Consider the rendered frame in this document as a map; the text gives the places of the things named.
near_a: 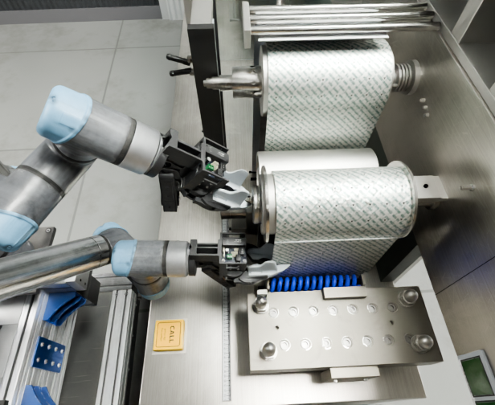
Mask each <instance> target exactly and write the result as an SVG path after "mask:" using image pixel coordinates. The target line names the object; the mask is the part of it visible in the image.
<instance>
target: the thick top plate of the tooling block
mask: <svg viewBox="0 0 495 405"><path fill-rule="evenodd" d="M408 289H414V290H415V291H416V292H417V293H418V299H417V300H416V303H414V304H413V306H412V307H410V308H407V307H404V306H402V305H401V304H400V303H399V301H398V295H399V293H400V292H402V291H404V290H408ZM366 295H367V297H366V298H362V299H344V300H325V301H324V300H323V295H322V290H313V291H294V292H268V295H267V297H266V299H267V301H268V303H269V308H268V311H267V312H266V313H264V314H258V313H256V312H255V311H254V309H253V302H254V300H255V299H256V298H257V293H247V321H248V340H249V359H250V374H267V373H283V372H299V371H315V370H328V369H329V368H331V367H348V366H378V368H380V367H397V366H429V365H433V364H436V363H439V362H443V361H444V360H443V357H442V354H441V352H440V348H439V345H438V342H437V340H436V336H435V333H434V330H433V328H432V324H431V321H430V318H429V316H428V311H427V309H426V306H425V304H424V301H423V297H422V294H421V292H420V289H419V286H405V287H386V288H366ZM423 334H426V335H428V336H430V337H431V338H432V340H433V346H432V347H431V349H430V350H429V351H428V352H426V353H424V354H420V353H417V352H416V351H415V350H414V349H413V348H412V346H411V338H412V337H413V336H415V335H423ZM265 342H273V343H274V345H275V346H276V348H277V356H276V358H275V359H273V360H271V361H266V360H264V359H263V358H262V357H261V355H260V347H261V346H262V345H263V344H264V343H265Z"/></svg>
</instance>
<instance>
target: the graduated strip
mask: <svg viewBox="0 0 495 405"><path fill-rule="evenodd" d="M222 232H229V219H222ZM222 402H231V307H230V288H225V287H224V286H222Z"/></svg>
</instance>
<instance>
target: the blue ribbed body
mask: <svg viewBox="0 0 495 405"><path fill-rule="evenodd" d="M361 283H362V282H361V279H357V277H356V275H355V274H353V275H352V276H351V279H350V276H349V275H347V274H346V275H345V279H344V280H343V276H342V275H339V276H338V280H337V277H336V276H335V275H332V280H330V279H329V276H325V280H323V276H319V277H318V280H317V278H316V277H315V276H312V280H310V279H309V277H308V276H306V277H305V281H303V277H302V276H300V277H299V278H298V281H297V279H296V277H295V276H294V277H293V278H292V281H290V279H289V278H288V277H286V278H285V281H283V278H282V277H280V278H279V279H278V282H276V278H274V277H273V278H272V282H269V288H270V292H271V293H273V292H274V290H275V291H276V292H280V291H281V290H282V291H283V292H287V291H288V290H289V291H290V292H293V291H294V290H296V291H301V290H303V291H307V290H309V291H313V290H314V289H316V290H321V289H322V288H329V287H348V286H361V285H360V284H361Z"/></svg>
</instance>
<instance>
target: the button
mask: <svg viewBox="0 0 495 405"><path fill-rule="evenodd" d="M184 333H185V321H184V320H183V319H181V320H162V321H156V325H155V334H154V342H153V350H154V351H155V352H162V351H179V350H183V348H184Z"/></svg>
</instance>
